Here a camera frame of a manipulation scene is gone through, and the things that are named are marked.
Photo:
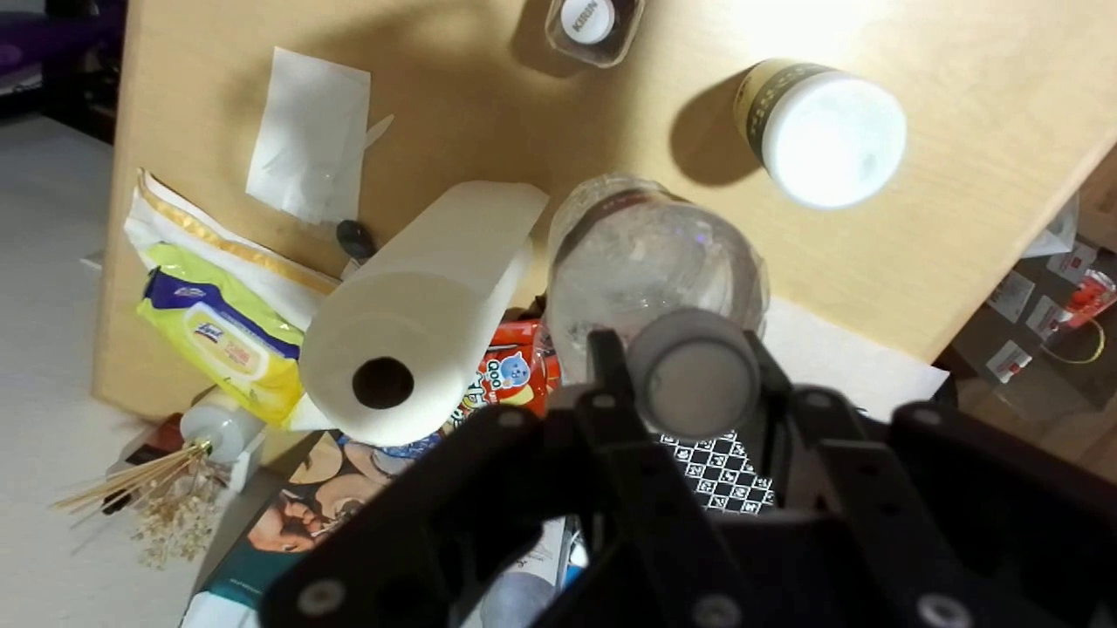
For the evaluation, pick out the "white lid canister yellow label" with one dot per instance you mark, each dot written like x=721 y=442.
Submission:
x=834 y=134

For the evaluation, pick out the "red orange snack pack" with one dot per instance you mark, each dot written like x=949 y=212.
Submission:
x=511 y=372

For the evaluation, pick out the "white napkin cutlery packet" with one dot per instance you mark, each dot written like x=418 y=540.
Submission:
x=310 y=126

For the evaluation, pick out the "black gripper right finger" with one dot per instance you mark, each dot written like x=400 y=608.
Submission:
x=930 y=526

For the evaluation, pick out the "white paper towel roll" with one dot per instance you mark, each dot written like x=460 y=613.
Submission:
x=430 y=291

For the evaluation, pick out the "clear bottle red label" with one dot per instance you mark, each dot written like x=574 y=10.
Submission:
x=651 y=265

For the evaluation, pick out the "yellow wet wipes pack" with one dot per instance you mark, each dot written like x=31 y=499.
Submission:
x=222 y=335

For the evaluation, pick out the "dark purple furniture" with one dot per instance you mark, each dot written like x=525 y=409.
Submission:
x=48 y=58

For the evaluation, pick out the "reed diffuser with sticks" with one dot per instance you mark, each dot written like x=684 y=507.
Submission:
x=213 y=427

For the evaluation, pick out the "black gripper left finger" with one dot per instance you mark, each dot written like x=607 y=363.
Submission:
x=511 y=512

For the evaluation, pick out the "small black object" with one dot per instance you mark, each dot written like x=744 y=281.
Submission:
x=355 y=237

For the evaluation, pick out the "clear bottle brown label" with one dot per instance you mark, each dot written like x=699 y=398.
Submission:
x=589 y=23

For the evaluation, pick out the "white bag gold trim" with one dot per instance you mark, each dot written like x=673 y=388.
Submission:
x=175 y=237

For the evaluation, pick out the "cardboard box with trinkets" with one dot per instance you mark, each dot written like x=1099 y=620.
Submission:
x=1023 y=335

